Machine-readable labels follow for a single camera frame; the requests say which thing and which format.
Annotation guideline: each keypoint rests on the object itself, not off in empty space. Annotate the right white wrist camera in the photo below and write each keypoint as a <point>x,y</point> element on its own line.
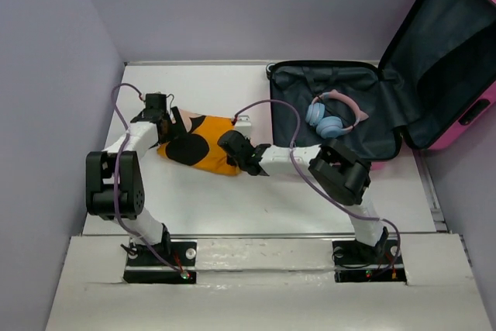
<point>242,124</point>

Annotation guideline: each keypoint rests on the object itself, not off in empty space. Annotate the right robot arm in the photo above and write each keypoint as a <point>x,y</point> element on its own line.
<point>331,169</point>

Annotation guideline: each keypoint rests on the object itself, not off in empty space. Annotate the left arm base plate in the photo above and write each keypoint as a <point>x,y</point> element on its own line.
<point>143,267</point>

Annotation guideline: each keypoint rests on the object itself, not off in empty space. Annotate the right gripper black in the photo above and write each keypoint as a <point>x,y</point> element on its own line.
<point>232,160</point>

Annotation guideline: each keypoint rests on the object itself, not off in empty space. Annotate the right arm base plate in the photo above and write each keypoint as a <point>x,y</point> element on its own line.
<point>351,267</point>

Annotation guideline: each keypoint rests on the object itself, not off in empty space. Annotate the orange black cloth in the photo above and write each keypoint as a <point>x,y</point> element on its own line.
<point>198,147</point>

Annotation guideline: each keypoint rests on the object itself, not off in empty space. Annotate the pink hard-shell suitcase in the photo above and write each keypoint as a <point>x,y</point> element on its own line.
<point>435,79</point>

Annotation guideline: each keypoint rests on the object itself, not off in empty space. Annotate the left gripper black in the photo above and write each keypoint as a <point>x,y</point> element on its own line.
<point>177,129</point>

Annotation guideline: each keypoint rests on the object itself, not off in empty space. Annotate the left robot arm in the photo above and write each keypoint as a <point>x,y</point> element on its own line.
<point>114,187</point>

